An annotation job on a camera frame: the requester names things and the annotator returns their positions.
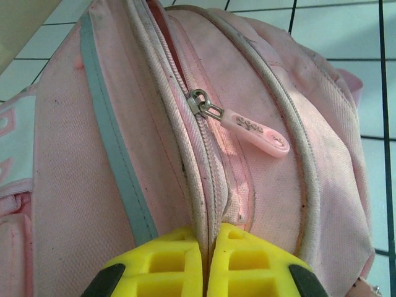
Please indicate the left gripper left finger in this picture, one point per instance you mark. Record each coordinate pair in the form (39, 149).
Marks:
(167, 266)

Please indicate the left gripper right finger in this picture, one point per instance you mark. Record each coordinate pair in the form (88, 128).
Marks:
(247, 266)

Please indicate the pink backpack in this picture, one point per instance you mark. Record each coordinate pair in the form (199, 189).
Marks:
(92, 185)

